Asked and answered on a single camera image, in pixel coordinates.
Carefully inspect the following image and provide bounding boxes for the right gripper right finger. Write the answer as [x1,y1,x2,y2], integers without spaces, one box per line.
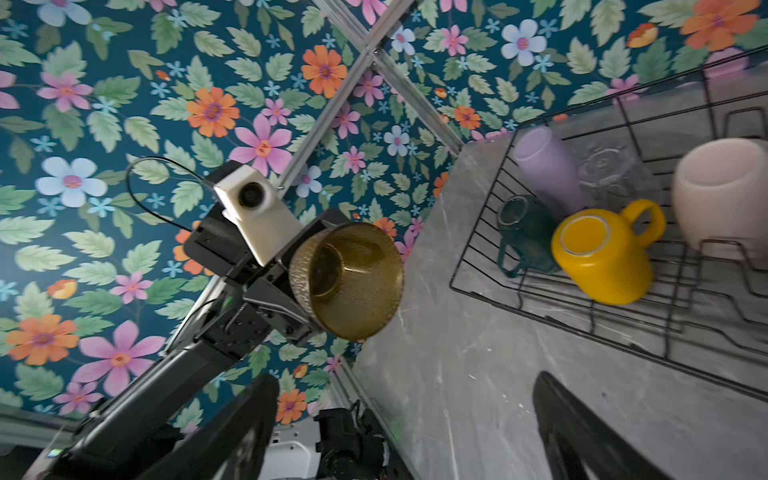
[533,371,669,479]

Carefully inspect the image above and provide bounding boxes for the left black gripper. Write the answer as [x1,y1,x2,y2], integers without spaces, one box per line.
[224,208,347,342]

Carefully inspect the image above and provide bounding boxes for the black wire dish rack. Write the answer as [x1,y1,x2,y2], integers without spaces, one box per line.
[449,48,767,400]

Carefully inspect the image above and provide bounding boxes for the lilac plastic tumbler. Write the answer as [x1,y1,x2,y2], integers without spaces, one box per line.
[513,126,589,218]

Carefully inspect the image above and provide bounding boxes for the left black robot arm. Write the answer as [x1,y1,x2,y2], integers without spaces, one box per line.
[25,205,348,479]

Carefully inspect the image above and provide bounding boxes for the amber glass cup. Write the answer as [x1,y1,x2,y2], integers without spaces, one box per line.
[289,223,405,341]

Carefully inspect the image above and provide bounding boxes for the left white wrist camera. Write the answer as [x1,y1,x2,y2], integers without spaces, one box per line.
[214,165,303,266]

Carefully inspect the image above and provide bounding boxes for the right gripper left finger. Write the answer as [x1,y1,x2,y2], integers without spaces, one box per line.
[139,374,280,479]

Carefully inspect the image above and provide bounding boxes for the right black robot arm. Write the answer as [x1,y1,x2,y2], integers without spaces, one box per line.
[138,371,667,479]

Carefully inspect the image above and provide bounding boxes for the dark green mug cream inside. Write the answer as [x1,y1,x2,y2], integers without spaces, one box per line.
[496,195,560,279]

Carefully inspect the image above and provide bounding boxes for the yellow mug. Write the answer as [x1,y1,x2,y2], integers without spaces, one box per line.
[551,199,666,306]

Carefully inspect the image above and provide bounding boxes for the clear glass cup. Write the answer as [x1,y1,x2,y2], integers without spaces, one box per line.
[577,146,662,213]

